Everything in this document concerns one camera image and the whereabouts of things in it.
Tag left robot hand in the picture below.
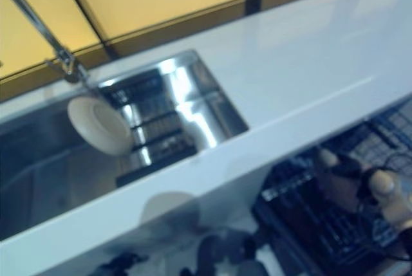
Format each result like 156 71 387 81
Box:
96 252 149 276

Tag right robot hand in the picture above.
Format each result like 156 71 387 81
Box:
315 147 379 201

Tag cream round plate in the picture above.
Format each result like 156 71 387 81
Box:
66 95 133 158

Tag white cabinet door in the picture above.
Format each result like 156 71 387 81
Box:
122 160 274 276

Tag stainless steel sink basin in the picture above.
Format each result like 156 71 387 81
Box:
0 49 250 241

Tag black sink drying rack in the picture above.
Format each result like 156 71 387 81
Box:
99 76 207 187

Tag chrome pull-down kitchen faucet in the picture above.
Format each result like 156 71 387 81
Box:
0 0 97 93

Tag wire dishwasher rack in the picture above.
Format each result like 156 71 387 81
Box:
254 102 412 276

